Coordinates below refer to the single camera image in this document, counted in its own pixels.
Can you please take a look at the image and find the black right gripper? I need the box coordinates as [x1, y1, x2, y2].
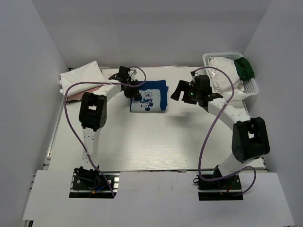
[171, 80, 201, 105]

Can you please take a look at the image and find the blue t shirt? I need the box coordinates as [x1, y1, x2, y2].
[130, 80, 169, 113]

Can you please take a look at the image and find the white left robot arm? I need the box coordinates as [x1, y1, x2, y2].
[79, 66, 142, 170]

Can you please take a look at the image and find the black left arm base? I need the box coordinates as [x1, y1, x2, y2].
[69, 167, 119, 199]

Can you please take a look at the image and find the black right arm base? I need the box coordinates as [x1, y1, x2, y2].
[193, 175, 243, 201]

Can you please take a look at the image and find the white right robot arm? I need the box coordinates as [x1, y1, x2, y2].
[171, 75, 270, 189]

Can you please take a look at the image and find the folded white t shirt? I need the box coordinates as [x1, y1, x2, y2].
[59, 61, 106, 95]

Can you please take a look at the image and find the white t shirt in basket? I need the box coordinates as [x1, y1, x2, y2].
[207, 57, 244, 95]

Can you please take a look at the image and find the folded pink t shirt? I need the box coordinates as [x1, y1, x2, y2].
[67, 86, 101, 103]

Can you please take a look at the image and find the dark green t shirt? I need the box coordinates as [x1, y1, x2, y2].
[234, 57, 255, 81]

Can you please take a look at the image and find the white plastic basket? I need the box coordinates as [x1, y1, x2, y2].
[202, 52, 259, 101]

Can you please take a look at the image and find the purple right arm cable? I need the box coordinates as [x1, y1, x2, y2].
[190, 66, 258, 195]

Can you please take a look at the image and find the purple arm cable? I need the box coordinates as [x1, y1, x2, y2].
[190, 66, 258, 195]
[63, 66, 147, 198]

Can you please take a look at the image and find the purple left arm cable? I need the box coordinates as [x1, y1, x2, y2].
[63, 66, 147, 198]

